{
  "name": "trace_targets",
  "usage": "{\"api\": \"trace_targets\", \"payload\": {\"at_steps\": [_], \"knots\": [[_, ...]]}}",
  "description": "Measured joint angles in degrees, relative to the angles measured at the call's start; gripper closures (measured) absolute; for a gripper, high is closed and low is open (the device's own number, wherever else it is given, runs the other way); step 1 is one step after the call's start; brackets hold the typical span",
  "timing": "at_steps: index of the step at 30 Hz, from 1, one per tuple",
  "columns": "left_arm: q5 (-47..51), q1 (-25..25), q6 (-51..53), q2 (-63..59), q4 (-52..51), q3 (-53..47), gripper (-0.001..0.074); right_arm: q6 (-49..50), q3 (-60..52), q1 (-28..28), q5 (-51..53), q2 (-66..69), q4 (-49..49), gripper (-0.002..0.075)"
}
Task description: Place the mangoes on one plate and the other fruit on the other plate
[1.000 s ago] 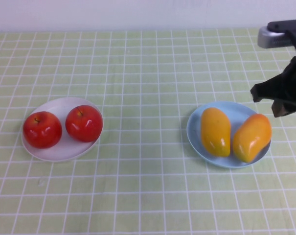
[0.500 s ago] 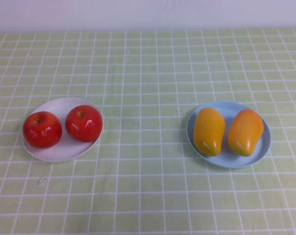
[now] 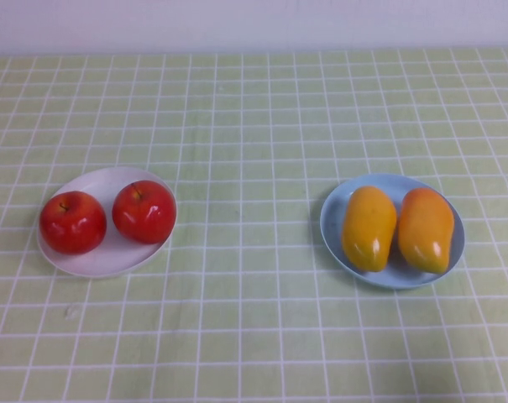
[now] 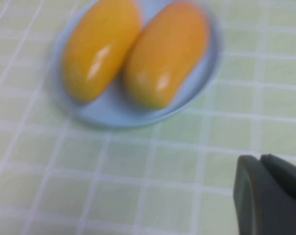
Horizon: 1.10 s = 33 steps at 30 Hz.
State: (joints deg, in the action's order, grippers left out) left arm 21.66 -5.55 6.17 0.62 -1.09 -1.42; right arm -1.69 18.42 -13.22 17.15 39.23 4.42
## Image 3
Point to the red apple with long stem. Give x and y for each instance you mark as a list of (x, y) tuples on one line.
[(144, 214)]

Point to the yellow mango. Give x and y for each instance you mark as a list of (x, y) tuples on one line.
[(369, 231)]

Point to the mango with orange top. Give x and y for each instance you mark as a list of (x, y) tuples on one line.
[(425, 231)]

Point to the red apple with short stem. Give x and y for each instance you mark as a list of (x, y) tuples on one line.
[(73, 226)]

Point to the light blue round plate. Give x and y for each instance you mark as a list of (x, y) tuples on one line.
[(333, 218)]

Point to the white round plate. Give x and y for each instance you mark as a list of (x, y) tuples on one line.
[(111, 260)]

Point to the green checked tablecloth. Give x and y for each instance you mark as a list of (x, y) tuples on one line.
[(253, 126)]

